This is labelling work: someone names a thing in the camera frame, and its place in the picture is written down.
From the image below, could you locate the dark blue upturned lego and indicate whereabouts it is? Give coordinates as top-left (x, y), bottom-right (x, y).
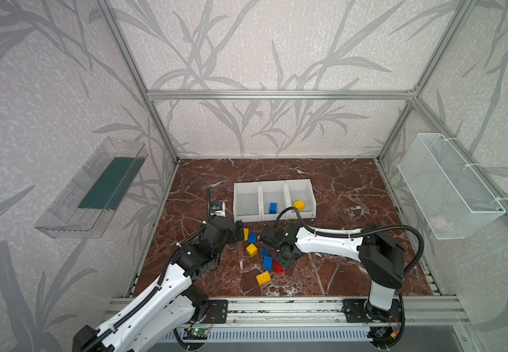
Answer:
top-left (260, 248), bottom-right (270, 258)

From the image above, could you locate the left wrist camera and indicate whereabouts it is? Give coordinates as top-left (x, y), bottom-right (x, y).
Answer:
top-left (209, 201), bottom-right (226, 217)

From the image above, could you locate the white right bin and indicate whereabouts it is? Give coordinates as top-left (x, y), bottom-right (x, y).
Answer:
top-left (285, 179), bottom-right (317, 219)

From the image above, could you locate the clear plastic wall tray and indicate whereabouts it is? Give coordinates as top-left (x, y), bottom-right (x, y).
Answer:
top-left (34, 137), bottom-right (148, 239)

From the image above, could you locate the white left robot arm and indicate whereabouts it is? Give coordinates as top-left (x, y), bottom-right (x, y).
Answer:
top-left (72, 216), bottom-right (244, 351)

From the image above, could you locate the yellow long lego brick front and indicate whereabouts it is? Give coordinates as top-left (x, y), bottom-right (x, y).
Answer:
top-left (255, 271), bottom-right (272, 286)

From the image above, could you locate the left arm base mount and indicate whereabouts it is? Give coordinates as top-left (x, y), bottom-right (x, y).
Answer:
top-left (184, 285), bottom-right (229, 324)

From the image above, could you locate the white wire mesh basket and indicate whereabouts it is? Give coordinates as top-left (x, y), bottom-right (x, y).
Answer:
top-left (398, 133), bottom-right (506, 240)

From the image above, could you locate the white middle bin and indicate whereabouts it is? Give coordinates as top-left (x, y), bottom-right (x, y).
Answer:
top-left (260, 180), bottom-right (289, 221)

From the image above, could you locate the white bin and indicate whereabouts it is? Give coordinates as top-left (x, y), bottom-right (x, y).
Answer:
top-left (260, 180), bottom-right (289, 221)
top-left (285, 179), bottom-right (317, 219)
top-left (233, 182), bottom-right (261, 222)

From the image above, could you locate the white left bin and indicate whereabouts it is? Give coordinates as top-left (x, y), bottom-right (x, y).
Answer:
top-left (233, 182), bottom-right (261, 222)

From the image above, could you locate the yellow tall lego brick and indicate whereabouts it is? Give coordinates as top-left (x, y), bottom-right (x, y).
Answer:
top-left (293, 200), bottom-right (305, 211)

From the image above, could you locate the blue lego brick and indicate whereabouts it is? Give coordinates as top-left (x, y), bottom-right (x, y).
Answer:
top-left (263, 256), bottom-right (273, 271)
top-left (248, 233), bottom-right (258, 244)
top-left (268, 202), bottom-right (277, 214)

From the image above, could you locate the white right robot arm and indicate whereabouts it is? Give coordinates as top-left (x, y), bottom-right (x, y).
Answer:
top-left (260, 207), bottom-right (425, 313)

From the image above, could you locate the green circuit board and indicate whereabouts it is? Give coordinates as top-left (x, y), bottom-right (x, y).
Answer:
top-left (182, 327), bottom-right (211, 341)

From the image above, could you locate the long red lego brick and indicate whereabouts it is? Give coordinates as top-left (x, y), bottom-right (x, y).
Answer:
top-left (272, 259), bottom-right (285, 274)

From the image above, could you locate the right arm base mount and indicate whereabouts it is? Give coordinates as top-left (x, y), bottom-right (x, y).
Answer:
top-left (341, 298), bottom-right (406, 324)

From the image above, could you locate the yellow square lego brick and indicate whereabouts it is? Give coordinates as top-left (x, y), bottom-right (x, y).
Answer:
top-left (246, 243), bottom-right (258, 258)

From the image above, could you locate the aluminium frame rail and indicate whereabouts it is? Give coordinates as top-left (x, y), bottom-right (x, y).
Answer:
top-left (104, 295), bottom-right (470, 329)

